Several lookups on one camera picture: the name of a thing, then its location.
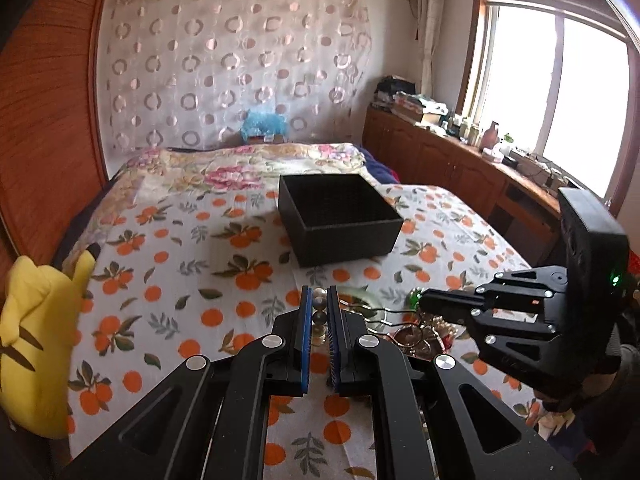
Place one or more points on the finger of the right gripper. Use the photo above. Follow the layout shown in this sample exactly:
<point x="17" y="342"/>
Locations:
<point x="454" y="307"/>

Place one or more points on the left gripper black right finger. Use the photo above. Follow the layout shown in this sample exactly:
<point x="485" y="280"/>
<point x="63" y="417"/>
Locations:
<point x="336" y="337"/>

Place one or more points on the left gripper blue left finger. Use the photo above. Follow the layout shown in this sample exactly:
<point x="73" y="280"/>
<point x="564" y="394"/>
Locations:
<point x="304" y="335"/>

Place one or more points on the small pearl necklace green pendant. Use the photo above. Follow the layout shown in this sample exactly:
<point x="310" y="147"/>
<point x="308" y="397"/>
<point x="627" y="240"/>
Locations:
<point x="433" y="326"/>

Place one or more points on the green jade bangle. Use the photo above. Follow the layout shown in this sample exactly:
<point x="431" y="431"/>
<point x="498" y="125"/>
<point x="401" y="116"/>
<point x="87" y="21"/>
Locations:
<point x="364" y="303"/>

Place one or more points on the silver metal bangle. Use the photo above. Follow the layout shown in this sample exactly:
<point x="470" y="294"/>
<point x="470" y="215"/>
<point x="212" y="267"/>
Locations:
<point x="409" y="338"/>

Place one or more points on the person right hand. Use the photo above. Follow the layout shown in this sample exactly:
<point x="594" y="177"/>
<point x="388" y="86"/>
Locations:
<point x="611" y="394"/>

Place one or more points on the black square storage box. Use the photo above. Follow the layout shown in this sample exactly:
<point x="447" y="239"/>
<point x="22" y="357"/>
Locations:
<point x="332" y="218"/>

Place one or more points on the wooden low cabinet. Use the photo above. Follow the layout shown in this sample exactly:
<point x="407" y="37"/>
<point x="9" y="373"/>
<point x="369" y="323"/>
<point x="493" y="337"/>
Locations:
<point x="525" y="214"/>

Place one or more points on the orange print bed sheet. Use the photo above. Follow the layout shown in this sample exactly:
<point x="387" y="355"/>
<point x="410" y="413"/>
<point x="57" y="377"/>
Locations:
<point x="176" y="279"/>

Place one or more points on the floral quilt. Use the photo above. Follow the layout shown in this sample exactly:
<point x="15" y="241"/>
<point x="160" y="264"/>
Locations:
<point x="157" y="173"/>

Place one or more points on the pink bottle on cabinet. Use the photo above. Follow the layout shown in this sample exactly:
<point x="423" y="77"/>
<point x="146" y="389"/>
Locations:
<point x="490" y="137"/>

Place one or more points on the blue plastic bag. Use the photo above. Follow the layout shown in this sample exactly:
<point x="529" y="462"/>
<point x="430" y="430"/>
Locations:
<point x="260" y="127"/>

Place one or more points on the pile of clothes and books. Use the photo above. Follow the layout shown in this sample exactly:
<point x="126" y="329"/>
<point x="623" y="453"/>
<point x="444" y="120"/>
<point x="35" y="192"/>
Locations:
<point x="398" y="96"/>

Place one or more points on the yellow plush toy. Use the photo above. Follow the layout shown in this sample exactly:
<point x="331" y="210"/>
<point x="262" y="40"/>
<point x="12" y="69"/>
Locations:
<point x="38" y="332"/>

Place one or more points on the circle pattern sheer curtain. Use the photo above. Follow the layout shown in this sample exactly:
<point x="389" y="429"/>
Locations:
<point x="185" y="73"/>

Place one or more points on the wooden wardrobe sliding door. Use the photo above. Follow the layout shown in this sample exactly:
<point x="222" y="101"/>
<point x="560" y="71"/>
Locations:
<point x="52" y="163"/>

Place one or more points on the beige window curtain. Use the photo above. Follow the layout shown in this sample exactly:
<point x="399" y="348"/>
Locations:
<point x="429" y="22"/>

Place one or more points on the window with wooden frame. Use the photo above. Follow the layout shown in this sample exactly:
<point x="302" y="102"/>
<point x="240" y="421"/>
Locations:
<point x="562" y="78"/>

